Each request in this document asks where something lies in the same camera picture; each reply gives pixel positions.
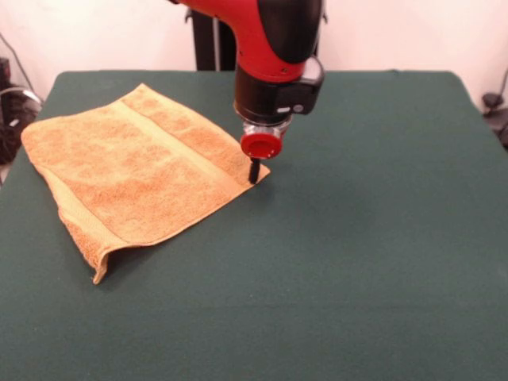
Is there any dark green table cloth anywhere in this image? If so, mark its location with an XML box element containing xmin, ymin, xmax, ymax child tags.
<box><xmin>0</xmin><ymin>70</ymin><xmax>508</xmax><ymax>381</ymax></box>

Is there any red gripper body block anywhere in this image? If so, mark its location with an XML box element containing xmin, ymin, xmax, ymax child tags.
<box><xmin>240</xmin><ymin>133</ymin><xmax>284</xmax><ymax>162</ymax></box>

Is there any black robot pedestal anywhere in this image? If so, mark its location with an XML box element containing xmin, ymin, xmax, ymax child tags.
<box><xmin>184</xmin><ymin>7</ymin><xmax>329</xmax><ymax>72</ymax></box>

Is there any tan terry towel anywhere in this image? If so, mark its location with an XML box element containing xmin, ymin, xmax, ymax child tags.
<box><xmin>20</xmin><ymin>83</ymin><xmax>271</xmax><ymax>285</ymax></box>

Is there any black floor device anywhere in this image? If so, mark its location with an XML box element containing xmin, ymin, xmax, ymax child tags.
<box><xmin>481</xmin><ymin>91</ymin><xmax>508</xmax><ymax>150</ymax></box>

